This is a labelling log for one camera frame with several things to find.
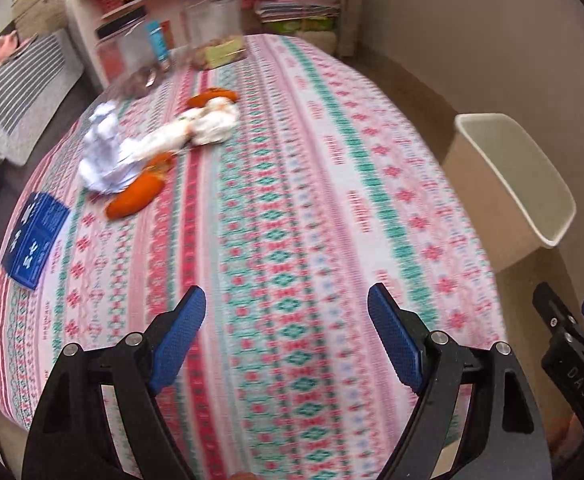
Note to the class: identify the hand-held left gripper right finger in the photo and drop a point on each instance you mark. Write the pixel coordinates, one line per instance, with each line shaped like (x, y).
(394, 337)

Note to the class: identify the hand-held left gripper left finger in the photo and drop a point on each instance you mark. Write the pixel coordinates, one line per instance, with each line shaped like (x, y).
(176, 340)

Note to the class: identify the beige trash bin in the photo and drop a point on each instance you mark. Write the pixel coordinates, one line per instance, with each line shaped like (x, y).
(492, 195)

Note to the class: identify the large orange peel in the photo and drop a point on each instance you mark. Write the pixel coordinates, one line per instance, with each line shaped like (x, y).
(131, 200)

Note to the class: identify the blue cardboard box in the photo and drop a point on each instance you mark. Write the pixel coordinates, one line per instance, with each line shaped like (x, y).
(34, 240)

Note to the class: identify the small orange peel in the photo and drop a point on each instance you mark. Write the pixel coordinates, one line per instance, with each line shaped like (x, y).
(161, 161)

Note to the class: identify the silver foil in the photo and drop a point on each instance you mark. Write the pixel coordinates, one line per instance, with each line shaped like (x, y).
(104, 160)

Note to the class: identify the white tissue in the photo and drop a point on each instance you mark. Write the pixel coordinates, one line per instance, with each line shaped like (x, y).
(211, 120)

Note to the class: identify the person's left hand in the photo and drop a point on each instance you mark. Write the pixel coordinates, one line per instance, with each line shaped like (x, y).
(244, 476)

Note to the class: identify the patterned pink green tablecloth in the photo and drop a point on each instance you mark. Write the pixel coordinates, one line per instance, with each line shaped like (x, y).
(282, 270)

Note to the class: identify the grey sofa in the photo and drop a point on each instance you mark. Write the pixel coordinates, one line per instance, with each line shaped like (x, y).
(81, 95)

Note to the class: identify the plastic jar with dark nuts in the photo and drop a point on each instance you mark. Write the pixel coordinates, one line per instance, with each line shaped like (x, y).
(126, 52)

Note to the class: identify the striped grey armrest cover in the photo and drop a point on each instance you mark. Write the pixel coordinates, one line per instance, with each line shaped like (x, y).
(26, 70)

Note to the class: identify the plastic jar with light nuts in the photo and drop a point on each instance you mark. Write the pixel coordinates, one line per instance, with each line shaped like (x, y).
(212, 25)

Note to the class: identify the green packet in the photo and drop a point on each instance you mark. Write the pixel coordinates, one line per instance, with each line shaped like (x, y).
(299, 25)

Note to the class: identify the pink plush pig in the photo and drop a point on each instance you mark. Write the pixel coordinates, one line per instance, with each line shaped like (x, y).
(6, 49)

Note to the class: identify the stack of papers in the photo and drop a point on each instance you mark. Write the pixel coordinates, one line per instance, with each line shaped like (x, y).
(297, 2)

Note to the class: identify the stack of books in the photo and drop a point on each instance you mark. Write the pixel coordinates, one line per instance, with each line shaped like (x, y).
(39, 7)

